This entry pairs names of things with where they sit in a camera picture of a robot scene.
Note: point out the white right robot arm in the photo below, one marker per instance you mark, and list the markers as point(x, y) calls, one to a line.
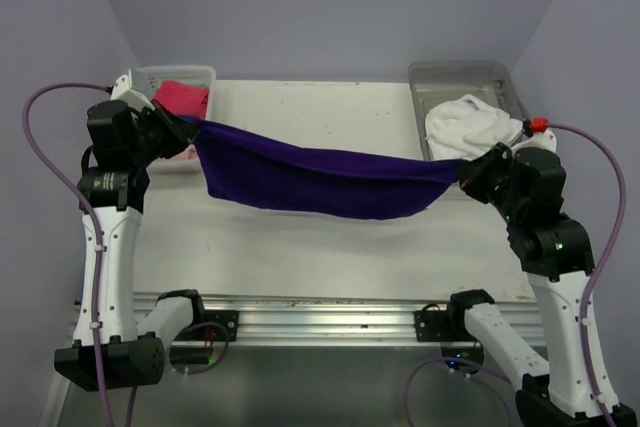
point(570, 385)

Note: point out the purple towel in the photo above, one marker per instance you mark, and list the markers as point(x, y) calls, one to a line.
point(256, 171)

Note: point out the pink red towel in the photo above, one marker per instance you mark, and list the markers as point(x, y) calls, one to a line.
point(183, 99)

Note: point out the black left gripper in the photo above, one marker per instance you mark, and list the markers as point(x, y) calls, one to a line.
point(180, 133)

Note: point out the aluminium mounting rail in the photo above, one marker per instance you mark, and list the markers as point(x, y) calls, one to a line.
point(310, 322)

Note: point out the light pink rolled towel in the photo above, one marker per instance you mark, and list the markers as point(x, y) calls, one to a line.
point(186, 155)

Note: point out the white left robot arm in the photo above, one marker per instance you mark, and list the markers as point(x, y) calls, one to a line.
point(110, 348)

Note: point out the blue rolled towel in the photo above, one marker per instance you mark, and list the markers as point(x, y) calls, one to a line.
point(191, 120)

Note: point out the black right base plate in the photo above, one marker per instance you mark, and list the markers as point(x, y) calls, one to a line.
point(432, 324)

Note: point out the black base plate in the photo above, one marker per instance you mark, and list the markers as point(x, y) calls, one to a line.
point(212, 326)
point(432, 324)

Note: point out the white plastic basket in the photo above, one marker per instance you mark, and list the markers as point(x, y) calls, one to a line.
point(189, 74)

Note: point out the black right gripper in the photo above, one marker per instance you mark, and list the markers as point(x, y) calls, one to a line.
point(472, 179)

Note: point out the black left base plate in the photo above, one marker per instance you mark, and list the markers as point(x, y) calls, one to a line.
point(212, 326)

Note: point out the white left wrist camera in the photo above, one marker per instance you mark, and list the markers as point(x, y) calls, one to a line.
point(133, 88)

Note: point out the white towel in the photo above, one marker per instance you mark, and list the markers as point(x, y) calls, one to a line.
point(466, 128)

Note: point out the clear plastic bin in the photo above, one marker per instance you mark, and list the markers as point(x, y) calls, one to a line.
point(434, 82)

